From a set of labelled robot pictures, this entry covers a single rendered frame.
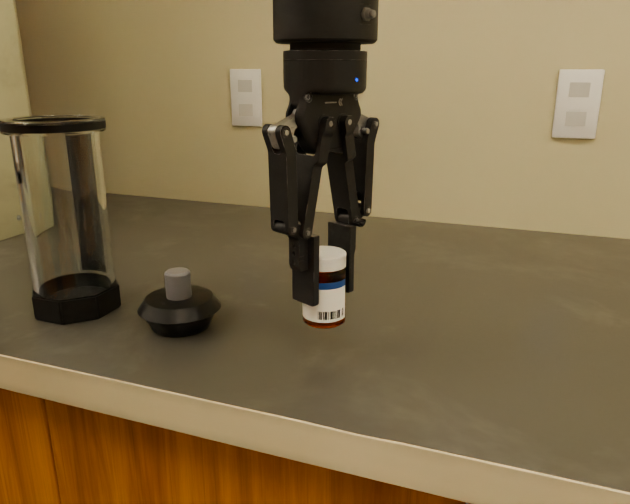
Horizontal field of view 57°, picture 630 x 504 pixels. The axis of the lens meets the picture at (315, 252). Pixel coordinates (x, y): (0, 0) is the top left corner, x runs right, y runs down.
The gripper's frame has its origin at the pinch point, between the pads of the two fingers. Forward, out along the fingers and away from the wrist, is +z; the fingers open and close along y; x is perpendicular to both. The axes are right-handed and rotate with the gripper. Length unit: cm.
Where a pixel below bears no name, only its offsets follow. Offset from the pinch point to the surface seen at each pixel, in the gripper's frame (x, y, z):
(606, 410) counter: 25.2, -8.7, 9.2
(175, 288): -14.4, 8.2, 4.2
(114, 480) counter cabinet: -14.5, 17.4, 24.0
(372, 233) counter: -24.5, -38.2, 9.2
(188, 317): -11.4, 8.7, 6.6
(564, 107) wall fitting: -4, -63, -12
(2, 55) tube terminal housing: -69, 4, -21
